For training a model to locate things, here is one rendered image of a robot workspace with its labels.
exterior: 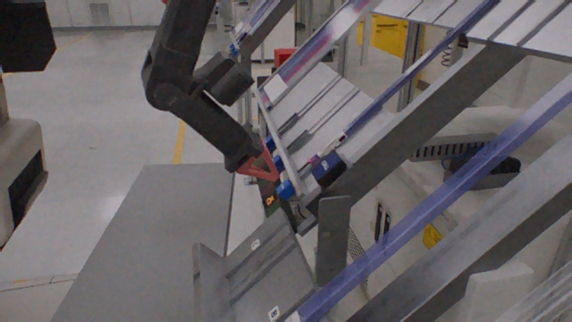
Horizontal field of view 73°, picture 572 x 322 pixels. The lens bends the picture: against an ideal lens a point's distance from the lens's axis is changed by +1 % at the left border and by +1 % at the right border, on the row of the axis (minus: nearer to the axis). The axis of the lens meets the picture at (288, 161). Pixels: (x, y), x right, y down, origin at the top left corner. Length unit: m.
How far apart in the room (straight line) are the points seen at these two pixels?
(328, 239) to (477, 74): 0.33
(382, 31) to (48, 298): 3.50
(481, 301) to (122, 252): 0.59
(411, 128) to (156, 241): 0.50
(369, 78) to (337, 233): 1.64
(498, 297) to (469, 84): 0.34
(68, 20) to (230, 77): 9.24
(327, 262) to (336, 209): 0.10
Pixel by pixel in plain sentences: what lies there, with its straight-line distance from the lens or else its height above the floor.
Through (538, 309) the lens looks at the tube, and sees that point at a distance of 0.27.
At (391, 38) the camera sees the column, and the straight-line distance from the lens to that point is 4.08.
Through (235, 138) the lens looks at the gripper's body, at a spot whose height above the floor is 0.82.
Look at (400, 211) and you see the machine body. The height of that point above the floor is 0.51.
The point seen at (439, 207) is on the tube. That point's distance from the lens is 0.34.
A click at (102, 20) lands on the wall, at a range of 9.61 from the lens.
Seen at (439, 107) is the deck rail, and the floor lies 0.87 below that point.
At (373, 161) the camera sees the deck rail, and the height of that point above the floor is 0.79.
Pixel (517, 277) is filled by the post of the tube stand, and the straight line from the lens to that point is 0.41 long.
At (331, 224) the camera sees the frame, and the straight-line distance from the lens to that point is 0.59.
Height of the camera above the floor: 1.05
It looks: 26 degrees down
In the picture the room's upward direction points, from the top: straight up
